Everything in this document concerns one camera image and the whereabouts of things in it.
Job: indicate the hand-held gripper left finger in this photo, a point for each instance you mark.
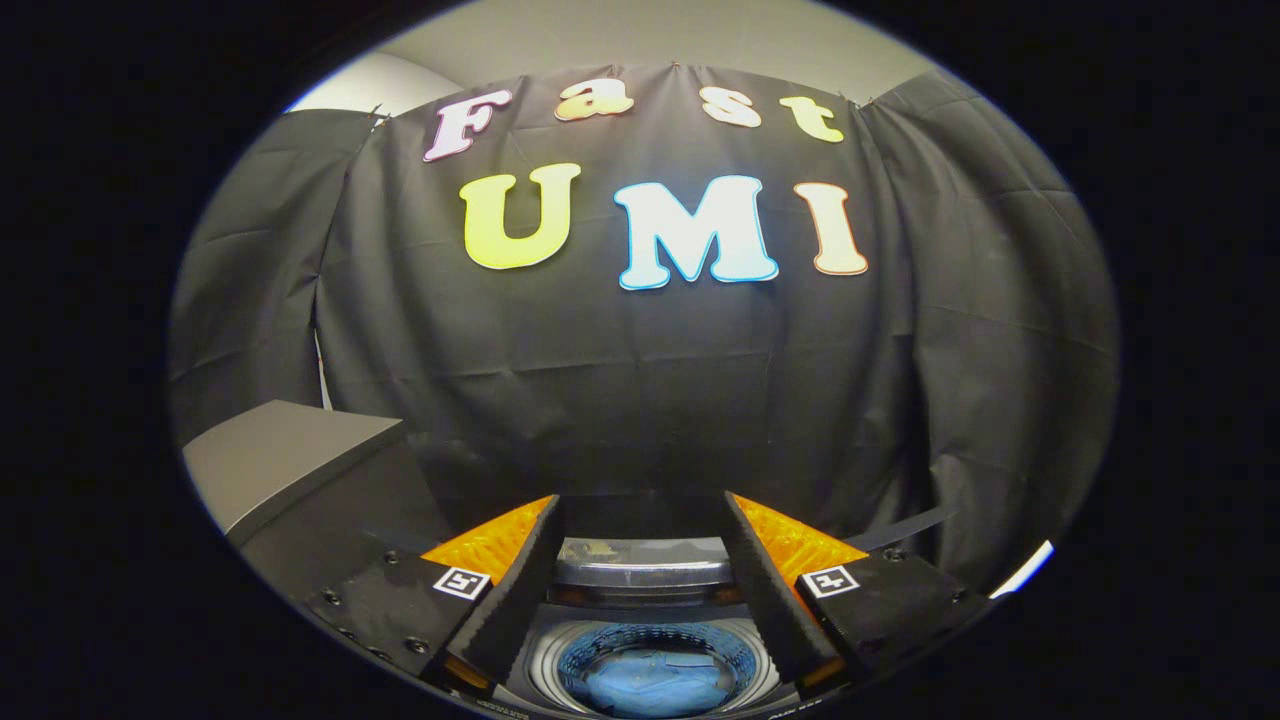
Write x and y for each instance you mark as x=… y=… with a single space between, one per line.
x=515 y=600

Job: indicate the dark grey washing machine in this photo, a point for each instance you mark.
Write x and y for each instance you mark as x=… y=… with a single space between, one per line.
x=545 y=660

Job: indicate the dark washing machine lid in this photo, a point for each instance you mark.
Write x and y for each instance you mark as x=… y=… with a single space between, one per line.
x=640 y=575

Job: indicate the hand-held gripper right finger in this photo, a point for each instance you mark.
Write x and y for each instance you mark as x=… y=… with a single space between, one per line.
x=765 y=600

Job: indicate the light blue polo shirt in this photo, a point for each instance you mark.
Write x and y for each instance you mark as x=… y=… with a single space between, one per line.
x=650 y=685

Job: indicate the grey cabinet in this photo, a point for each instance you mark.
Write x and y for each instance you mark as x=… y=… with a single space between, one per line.
x=280 y=450

